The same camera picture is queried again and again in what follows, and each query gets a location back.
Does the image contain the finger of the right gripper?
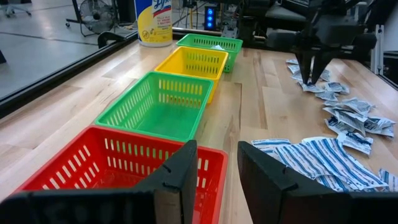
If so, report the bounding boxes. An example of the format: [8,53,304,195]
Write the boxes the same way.
[295,49,313,85]
[312,51,335,85]

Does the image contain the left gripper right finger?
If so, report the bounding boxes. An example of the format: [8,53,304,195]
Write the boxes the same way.
[238,141,398,224]

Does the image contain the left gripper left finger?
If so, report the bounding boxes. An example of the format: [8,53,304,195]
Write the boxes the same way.
[0,139,199,224]

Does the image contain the black office chair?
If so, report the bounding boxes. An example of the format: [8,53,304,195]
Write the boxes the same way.
[241,0,308,50]

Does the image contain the green plastic basket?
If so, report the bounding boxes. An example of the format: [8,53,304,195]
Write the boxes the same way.
[94,70,215,143]
[176,33,244,74]

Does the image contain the red plastic basket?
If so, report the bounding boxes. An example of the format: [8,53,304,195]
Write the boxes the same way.
[12,125,229,224]

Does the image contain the crumpled small white packet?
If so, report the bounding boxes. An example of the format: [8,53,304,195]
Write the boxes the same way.
[336,130,374,156]

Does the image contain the white Drug Facts packet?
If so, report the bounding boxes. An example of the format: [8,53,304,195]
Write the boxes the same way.
[363,116,397,138]

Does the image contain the black computer with blue lights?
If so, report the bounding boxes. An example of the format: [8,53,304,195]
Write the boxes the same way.
[203,2,218,31]

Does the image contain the yellow plastic basket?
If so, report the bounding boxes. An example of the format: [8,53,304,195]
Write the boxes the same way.
[154,45,229,105]

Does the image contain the Lysol wipes canister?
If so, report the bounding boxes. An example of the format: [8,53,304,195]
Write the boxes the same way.
[134,0,174,48]

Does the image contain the black floor fan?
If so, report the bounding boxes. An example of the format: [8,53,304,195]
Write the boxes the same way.
[77,0,118,37]

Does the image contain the grey chair base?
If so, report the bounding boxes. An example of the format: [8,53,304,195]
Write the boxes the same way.
[0,0,32,18]

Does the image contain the white post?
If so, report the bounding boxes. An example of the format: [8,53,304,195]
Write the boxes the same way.
[374,24,385,75]

